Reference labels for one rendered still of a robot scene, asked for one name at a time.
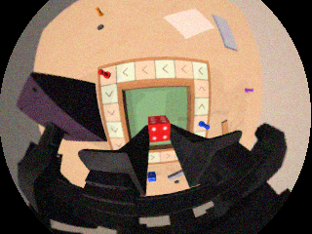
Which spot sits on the blue pawn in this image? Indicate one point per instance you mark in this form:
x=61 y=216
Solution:
x=201 y=123

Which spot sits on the blue die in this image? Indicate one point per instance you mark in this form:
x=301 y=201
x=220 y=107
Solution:
x=151 y=177

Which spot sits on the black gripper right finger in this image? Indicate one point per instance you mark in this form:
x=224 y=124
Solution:
x=195 y=152

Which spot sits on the red die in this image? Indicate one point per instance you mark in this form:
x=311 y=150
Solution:
x=159 y=129

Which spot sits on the red pawn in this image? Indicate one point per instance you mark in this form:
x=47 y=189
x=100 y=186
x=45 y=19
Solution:
x=106 y=75

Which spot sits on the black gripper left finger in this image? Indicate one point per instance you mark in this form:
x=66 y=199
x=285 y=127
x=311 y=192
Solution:
x=131 y=158

